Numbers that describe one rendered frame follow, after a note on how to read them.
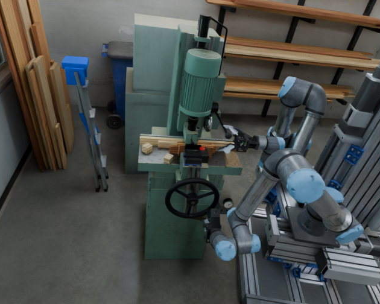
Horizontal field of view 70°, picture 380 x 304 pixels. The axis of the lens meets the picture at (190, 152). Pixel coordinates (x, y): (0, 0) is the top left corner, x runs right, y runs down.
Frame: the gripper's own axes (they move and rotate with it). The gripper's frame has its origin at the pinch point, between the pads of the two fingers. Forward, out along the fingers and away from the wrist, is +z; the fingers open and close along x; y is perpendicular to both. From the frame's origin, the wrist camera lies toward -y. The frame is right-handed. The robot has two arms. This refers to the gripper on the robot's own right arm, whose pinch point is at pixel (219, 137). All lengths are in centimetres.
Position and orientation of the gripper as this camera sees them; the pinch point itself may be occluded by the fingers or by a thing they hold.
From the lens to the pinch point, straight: 143.6
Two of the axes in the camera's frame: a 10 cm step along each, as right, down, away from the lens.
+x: -1.5, 8.4, 5.2
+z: -9.8, -0.6, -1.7
